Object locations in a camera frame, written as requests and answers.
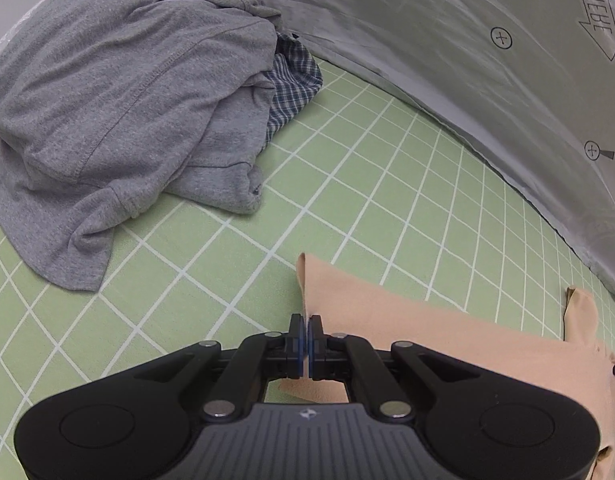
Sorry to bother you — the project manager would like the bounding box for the grey shirt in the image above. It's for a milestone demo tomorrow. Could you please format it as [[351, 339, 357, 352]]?
[[0, 0, 283, 293]]

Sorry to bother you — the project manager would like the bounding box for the grey printed sheet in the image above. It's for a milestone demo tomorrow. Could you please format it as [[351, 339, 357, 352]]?
[[228, 0, 615, 308]]

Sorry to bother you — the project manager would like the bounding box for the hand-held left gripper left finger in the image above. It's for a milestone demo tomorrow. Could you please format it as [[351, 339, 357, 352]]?
[[132, 314, 306, 421]]

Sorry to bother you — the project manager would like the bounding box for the blue checked cloth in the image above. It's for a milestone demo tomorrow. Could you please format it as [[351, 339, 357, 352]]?
[[260, 34, 324, 153]]

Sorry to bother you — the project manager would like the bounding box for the beige long-sleeve shirt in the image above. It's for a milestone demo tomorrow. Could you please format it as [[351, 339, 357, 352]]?
[[279, 252, 615, 480]]

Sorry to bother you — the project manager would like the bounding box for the green grid bed sheet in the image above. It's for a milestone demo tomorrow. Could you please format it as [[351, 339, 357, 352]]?
[[0, 55, 615, 441]]

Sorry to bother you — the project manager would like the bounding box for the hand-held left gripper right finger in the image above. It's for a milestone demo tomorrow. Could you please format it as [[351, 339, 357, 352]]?
[[309, 314, 481, 421]]

